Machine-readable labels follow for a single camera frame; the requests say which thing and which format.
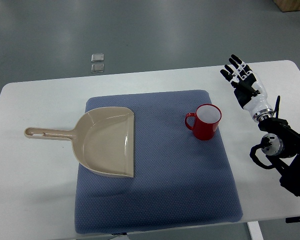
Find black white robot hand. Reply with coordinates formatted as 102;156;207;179
220;54;275;123

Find red cup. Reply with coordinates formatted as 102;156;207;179
184;103;222;141

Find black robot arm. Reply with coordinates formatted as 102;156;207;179
249;96;300;197

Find beige plastic dustpan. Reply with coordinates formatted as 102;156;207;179
24;106;135;178

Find wooden box corner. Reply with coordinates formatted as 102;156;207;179
273;0;300;12

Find black table control panel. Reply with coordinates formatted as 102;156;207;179
285;216;300;224

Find white table leg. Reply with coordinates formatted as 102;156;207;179
247;221;264;240

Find lower metal floor plate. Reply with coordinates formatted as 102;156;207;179
91;63;105;73

